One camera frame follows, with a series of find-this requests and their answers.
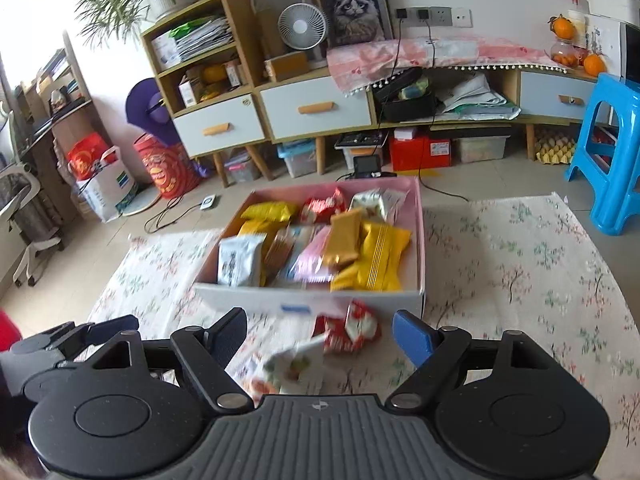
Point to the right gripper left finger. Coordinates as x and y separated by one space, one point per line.
204 354

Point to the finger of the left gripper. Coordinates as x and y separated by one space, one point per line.
100 333

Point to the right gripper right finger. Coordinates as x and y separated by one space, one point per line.
437 356

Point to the white black-print snack bag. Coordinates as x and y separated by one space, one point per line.
240 260

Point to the brown cracker packet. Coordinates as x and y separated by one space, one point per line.
280 250

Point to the gold orange snack packet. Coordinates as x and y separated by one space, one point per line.
342 244

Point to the yellow snack bag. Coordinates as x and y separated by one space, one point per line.
277 212

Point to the white pecan kernels bag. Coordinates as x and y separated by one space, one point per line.
379 204

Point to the red white snack bag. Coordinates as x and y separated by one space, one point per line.
322 208

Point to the white orange snack bag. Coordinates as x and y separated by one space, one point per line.
297 370

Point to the small red snack bag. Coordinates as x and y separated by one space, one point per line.
350 334

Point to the white office chair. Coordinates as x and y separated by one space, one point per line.
21 210

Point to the pink cardboard box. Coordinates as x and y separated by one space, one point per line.
388 275

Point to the white shopping bag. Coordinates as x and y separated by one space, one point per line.
111 188

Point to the red round gift bag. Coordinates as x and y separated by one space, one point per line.
169 166

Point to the red storage box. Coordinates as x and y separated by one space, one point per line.
420 153

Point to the clear plastic storage bin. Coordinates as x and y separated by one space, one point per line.
480 148

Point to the yellow egg tray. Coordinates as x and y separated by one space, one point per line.
554 148

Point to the blue plastic stool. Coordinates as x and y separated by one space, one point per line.
612 170

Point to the wooden drawer cabinet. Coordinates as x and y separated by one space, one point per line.
310 106

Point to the pink fringed cloth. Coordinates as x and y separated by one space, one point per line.
362 66

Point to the orange fruit lower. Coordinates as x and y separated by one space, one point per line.
593 65

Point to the orange fruit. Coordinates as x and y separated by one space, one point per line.
562 27
593 65

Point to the white desk fan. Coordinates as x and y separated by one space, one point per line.
303 27

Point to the orange fruit on top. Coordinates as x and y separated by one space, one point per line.
562 27

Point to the framed cat picture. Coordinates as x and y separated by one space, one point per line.
356 21

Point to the wall power outlet strip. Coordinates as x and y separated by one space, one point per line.
435 16

